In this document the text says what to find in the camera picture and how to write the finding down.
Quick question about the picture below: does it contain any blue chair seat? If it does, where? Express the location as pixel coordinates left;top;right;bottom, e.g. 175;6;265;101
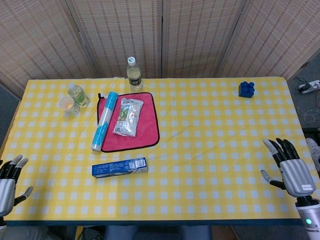
103;224;213;240

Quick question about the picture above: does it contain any white power strip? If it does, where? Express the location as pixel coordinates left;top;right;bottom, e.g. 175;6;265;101
297;79;320;95

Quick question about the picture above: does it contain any yellow checkered tablecloth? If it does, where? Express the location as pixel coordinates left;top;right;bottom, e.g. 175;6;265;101
0;76;317;222

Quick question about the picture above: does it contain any blue toothpaste box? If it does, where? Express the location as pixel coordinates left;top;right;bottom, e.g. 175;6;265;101
91;157;150;178

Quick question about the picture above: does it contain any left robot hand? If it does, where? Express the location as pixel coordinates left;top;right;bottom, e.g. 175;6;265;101
0;154;34;218

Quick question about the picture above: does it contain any blue toy building block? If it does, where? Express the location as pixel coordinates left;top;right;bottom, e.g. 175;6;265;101
237;81;257;99

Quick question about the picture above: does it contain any clear snack bag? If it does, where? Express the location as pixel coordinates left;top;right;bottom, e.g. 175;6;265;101
112;97;145;137

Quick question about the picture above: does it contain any upright bottle with white cap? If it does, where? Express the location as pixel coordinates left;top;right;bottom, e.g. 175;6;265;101
126;56;144;92

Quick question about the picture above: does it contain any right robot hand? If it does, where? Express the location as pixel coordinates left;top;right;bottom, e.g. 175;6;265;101
260;138;316;200

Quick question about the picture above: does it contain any pink cloth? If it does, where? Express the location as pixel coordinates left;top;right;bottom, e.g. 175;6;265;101
96;91;161;153

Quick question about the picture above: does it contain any woven folding screen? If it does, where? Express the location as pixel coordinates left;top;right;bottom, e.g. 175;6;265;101
0;0;320;100

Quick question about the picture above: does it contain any white cable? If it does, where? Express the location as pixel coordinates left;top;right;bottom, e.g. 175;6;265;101
298;106;320;124

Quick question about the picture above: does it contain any white paper cup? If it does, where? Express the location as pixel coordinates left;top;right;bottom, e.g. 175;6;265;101
58;96;79;117

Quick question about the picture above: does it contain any lying clear plastic bottle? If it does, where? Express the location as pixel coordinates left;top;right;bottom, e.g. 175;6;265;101
67;83;91;109

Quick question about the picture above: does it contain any blue and white cylinder tube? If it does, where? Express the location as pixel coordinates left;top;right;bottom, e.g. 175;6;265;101
90;91;119;152

